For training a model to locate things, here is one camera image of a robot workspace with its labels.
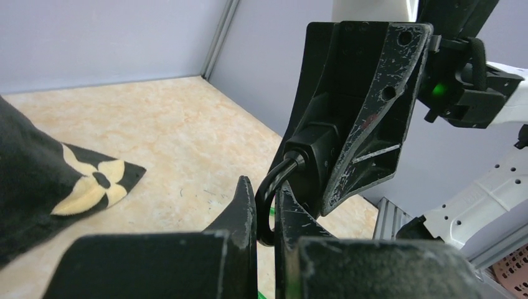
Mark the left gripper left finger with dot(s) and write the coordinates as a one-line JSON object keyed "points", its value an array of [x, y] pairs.
{"points": [[218, 262]]}

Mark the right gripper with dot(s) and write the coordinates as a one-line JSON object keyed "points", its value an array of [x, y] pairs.
{"points": [[460, 86]]}

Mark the black pillow with cream flowers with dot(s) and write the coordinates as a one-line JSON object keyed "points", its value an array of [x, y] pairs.
{"points": [[47, 185]]}

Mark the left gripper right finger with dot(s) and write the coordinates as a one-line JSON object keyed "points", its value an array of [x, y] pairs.
{"points": [[312, 263]]}

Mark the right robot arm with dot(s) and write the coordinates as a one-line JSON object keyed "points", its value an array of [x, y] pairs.
{"points": [[360, 77]]}

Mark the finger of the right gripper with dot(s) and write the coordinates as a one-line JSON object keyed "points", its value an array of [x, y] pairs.
{"points": [[312, 104]]}

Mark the green cable lock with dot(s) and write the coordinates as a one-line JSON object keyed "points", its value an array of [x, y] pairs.
{"points": [[267, 273]]}

